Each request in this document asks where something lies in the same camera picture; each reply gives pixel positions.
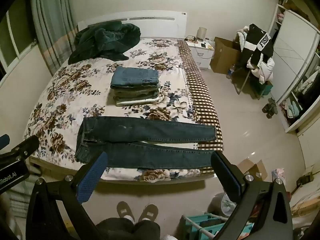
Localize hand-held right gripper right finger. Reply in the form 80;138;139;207
211;151;293;240

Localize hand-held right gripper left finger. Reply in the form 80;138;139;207
25;151;109;240

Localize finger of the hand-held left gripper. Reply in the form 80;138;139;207
0;134;11;151
0;135;40;159

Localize dark blue jeans pants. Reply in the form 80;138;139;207
74;116;220;169

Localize folded olive pants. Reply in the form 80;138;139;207
112;87;161;100

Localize small open cardboard box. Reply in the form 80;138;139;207
236;159;268;182

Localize grey striped cloth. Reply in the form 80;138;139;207
4;175;34;233

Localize person's left slipper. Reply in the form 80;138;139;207
117;201;136;224

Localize person's slipper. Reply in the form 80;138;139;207
117;201;136;224
137;204;159;222

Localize pink plastic bag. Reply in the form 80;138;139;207
271;167;288;184

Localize teal plastic basket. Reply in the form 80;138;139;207
181;213;255;240

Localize bed with floral sheet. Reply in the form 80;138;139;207
22;37;200;183

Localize person's dark trousers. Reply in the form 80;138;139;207
96;217;161;240

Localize person's right slipper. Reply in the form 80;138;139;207
137;204;159;222

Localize folded white garment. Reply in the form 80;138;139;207
115;97;160;106

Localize teal storage box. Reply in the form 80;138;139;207
259;81;273;97

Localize brown checked sheet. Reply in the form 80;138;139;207
176;39;224;175

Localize white framed window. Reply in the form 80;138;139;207
0;0;38;80

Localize stack of folded clothes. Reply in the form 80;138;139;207
110;66;160;90

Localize grey green curtain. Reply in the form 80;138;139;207
30;0;79;77

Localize large brown cardboard box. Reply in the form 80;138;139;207
209;37;242;74

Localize white nightstand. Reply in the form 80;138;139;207
185;39;215;70

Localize dark green blanket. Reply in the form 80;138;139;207
68;21;141;65

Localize black and white jacket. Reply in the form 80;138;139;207
244;24;274;72

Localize white wardrobe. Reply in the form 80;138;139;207
269;0;320;133

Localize white bed headboard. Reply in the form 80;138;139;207
77;10;188;39

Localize metal frame chair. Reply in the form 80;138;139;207
231;34;273;100

